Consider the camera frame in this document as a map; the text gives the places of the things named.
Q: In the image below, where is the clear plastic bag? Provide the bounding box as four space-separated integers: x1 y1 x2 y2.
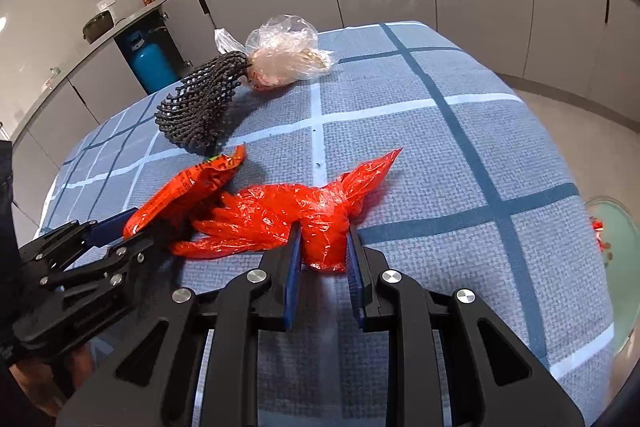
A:
214 14 335 91

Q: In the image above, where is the blue checkered tablecloth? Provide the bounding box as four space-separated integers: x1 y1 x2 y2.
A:
40 22 613 426

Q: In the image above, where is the person's left hand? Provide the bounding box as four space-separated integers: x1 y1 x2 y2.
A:
10 345 94 417

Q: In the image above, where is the orange snack wrapper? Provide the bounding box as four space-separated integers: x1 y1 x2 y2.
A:
122 144 246 239

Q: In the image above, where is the teal metal trash bin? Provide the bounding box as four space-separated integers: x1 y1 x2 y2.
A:
586 196 639 355

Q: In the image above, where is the black foam fruit net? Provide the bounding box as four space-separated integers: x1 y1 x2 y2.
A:
154 51 250 156

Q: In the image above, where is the blue gas cylinder under counter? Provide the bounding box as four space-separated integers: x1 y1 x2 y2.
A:
126 31 178 94

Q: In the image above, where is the red plastic bag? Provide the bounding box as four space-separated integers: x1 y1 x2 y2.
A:
170 150 400 273

